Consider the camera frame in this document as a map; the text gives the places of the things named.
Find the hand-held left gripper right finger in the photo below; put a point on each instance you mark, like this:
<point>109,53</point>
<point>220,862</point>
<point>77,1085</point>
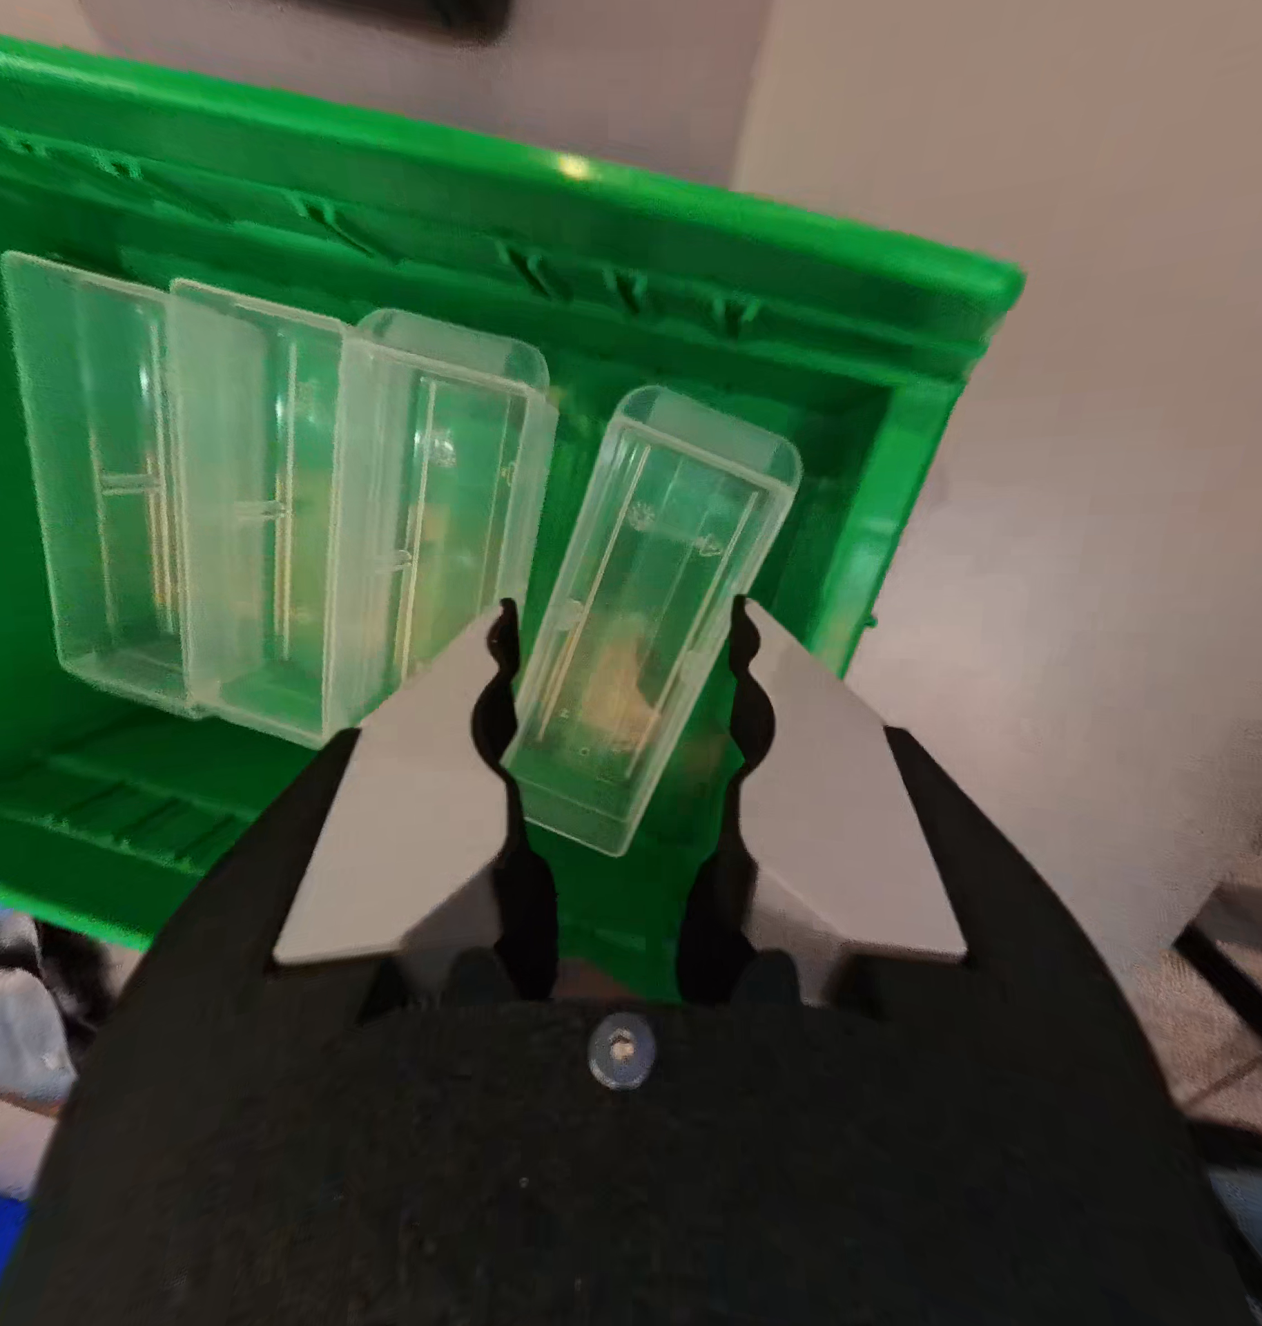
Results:
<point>838,818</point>

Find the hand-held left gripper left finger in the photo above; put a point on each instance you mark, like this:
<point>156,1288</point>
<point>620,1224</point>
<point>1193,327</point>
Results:
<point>403,818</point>

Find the clear plastic drawer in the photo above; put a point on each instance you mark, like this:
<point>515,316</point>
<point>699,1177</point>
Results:
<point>247,519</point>
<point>454,466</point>
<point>93,466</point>
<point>652,581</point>

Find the green plastic bin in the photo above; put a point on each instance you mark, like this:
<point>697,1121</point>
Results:
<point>693,259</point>

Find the white bag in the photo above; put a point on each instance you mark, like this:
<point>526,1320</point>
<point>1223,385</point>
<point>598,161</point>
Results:
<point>15,1037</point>

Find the black frame bar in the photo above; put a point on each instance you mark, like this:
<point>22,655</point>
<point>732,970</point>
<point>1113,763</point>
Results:
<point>1237,995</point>

